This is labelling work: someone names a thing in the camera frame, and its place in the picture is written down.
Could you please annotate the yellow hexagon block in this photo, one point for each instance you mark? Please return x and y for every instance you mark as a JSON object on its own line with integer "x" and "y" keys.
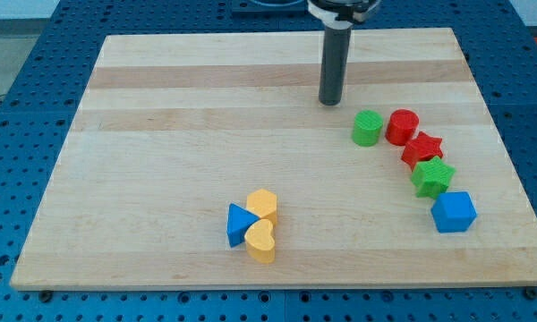
{"x": 263, "y": 204}

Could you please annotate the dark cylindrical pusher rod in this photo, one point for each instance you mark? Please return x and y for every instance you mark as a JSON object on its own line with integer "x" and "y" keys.
{"x": 333, "y": 65}

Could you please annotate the light wooden board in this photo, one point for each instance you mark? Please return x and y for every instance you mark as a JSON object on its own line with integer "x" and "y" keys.
{"x": 172, "y": 129}

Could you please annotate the blue cube block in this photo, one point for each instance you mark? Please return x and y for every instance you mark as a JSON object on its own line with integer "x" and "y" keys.
{"x": 453, "y": 212}

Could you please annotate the yellow heart block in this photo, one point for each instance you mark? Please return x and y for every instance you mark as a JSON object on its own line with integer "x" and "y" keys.
{"x": 260, "y": 241}

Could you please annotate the red cylinder block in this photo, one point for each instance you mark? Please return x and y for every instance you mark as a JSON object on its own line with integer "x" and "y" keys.
{"x": 401, "y": 126}

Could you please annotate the green star block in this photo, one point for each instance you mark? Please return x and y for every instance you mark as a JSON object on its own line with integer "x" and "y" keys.
{"x": 431, "y": 178}

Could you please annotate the green cylinder block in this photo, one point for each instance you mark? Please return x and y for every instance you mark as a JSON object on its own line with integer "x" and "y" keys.
{"x": 367, "y": 128}

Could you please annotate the blue triangle block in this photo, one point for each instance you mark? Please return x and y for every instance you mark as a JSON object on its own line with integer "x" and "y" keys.
{"x": 238, "y": 222}

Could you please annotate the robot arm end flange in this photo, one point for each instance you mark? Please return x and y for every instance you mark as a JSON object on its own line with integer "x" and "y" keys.
{"x": 349, "y": 11}

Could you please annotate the dark blue base plate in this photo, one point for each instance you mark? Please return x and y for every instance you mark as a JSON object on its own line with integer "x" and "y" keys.
{"x": 248, "y": 8}

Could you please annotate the red star block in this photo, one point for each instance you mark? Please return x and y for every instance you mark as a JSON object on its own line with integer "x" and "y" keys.
{"x": 422, "y": 148}

